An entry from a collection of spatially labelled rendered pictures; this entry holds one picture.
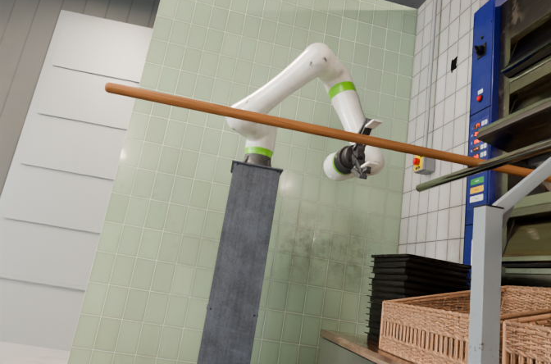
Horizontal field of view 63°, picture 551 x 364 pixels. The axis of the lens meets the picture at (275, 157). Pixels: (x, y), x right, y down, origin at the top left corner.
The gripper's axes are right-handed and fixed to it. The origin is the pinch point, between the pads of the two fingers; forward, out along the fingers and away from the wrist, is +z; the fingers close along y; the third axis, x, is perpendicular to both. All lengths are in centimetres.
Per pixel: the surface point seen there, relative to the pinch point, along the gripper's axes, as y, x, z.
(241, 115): 1.0, 41.3, 1.6
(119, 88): 1, 76, 2
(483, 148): -23, -64, -42
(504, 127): -21, -54, -14
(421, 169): -22, -60, -86
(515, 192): 19.3, -16.1, 41.6
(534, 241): 18, -68, -16
